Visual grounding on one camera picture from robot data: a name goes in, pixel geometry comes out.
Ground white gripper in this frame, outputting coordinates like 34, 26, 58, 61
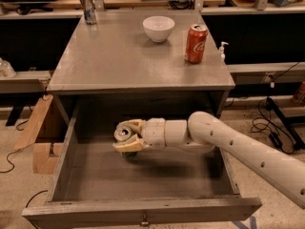
112, 118, 188, 153

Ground green soda can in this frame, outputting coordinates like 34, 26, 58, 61
113, 127, 137, 159

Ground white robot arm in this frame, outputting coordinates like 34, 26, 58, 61
113, 112, 305, 209

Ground open grey top drawer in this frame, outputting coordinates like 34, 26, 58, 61
22, 110, 261, 229

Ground grey cabinet with top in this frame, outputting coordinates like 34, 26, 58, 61
48, 10, 234, 120

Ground brass drawer knob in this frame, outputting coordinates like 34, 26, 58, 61
140, 215, 150, 227

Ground red cola can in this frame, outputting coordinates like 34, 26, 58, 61
185, 24, 208, 64

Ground silver blue energy drink can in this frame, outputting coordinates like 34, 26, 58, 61
80, 0, 96, 25

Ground wooden plank assembly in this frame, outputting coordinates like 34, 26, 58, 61
14, 94, 67, 175

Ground white ceramic bowl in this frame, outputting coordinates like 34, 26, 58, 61
142, 16, 175, 43

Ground white pump dispenser bottle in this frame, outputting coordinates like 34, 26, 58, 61
218, 41, 229, 62

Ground clear plastic bag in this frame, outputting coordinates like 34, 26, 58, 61
0, 58, 16, 78

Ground black floor cable left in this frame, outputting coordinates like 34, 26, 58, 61
0, 119, 31, 175

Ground black power adapter cable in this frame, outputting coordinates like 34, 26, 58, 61
250, 97, 298, 156

